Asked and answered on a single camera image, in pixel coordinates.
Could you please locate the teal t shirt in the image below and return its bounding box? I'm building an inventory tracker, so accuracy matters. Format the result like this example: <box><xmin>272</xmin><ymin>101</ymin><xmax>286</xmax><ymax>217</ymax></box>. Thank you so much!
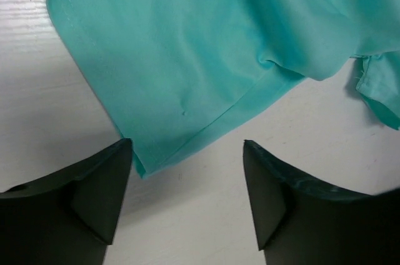
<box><xmin>46</xmin><ymin>0</ymin><xmax>399</xmax><ymax>177</ymax></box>

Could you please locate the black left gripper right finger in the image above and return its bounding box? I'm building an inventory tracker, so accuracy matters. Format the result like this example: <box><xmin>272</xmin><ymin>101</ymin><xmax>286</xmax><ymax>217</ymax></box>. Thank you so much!
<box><xmin>243</xmin><ymin>140</ymin><xmax>399</xmax><ymax>264</ymax></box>

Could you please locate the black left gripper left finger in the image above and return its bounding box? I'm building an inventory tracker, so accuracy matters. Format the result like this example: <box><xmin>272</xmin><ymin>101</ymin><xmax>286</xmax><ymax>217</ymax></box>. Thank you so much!
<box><xmin>1</xmin><ymin>138</ymin><xmax>133</xmax><ymax>264</ymax></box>

